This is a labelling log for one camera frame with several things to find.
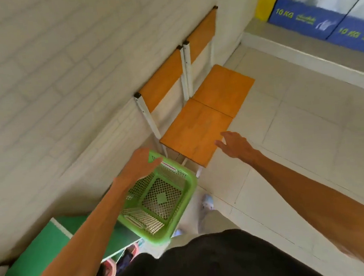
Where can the person's right hand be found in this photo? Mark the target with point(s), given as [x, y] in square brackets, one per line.
[237, 146]

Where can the person's left hand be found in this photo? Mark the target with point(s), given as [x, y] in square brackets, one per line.
[136, 167]

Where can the person's right thumb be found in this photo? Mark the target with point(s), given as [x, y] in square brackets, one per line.
[220, 144]

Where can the person's left thumb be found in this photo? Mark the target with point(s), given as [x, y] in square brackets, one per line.
[155, 164]

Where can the green plastic laundry basket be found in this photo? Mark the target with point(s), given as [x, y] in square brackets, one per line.
[172, 204]

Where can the person's left forearm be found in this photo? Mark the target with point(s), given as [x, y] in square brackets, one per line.
[80, 247]

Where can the person's right forearm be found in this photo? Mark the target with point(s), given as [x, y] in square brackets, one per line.
[318, 207]

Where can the person's light blue shoe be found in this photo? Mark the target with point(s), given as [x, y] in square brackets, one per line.
[177, 233]
[207, 201]

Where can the person's grey trouser leg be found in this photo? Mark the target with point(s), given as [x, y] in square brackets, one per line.
[216, 221]

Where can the dark clothes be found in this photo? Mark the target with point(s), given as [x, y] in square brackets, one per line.
[124, 260]

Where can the person's black shirt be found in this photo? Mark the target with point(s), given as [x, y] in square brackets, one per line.
[209, 264]

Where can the pink plastic basket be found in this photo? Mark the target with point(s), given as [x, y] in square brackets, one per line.
[109, 271]

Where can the grey raised platform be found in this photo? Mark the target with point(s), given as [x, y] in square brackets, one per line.
[304, 49]

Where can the green table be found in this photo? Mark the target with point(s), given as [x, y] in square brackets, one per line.
[36, 255]

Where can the blue label panel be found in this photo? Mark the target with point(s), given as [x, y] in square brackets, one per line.
[305, 19]
[356, 37]

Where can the wooden chair with white frame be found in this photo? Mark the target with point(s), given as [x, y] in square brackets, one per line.
[224, 89]
[197, 130]

